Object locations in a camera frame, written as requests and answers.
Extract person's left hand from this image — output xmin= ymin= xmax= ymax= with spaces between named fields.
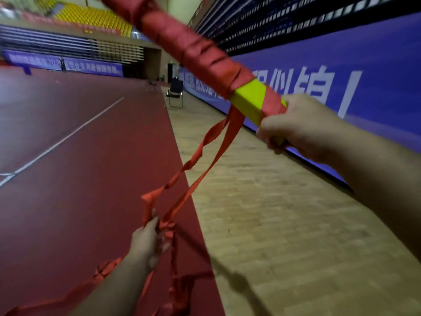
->
xmin=127 ymin=210 xmax=171 ymax=272

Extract person's right hand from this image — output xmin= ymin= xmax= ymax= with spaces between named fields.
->
xmin=256 ymin=93 xmax=349 ymax=165

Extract person's left forearm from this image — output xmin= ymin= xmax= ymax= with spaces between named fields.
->
xmin=69 ymin=253 xmax=152 ymax=316

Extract person's right forearm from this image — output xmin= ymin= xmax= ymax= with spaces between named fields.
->
xmin=327 ymin=123 xmax=421 ymax=264

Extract black folding chair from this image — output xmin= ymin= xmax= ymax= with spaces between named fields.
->
xmin=164 ymin=77 xmax=184 ymax=110

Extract blue banner with white print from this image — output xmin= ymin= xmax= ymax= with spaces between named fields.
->
xmin=1 ymin=49 xmax=64 ymax=72
xmin=62 ymin=57 xmax=124 ymax=78

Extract rows of bleacher seats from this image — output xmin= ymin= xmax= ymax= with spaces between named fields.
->
xmin=0 ymin=24 xmax=145 ymax=65

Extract yellow stadium seats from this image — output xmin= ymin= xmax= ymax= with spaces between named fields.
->
xmin=36 ymin=0 xmax=134 ymax=38

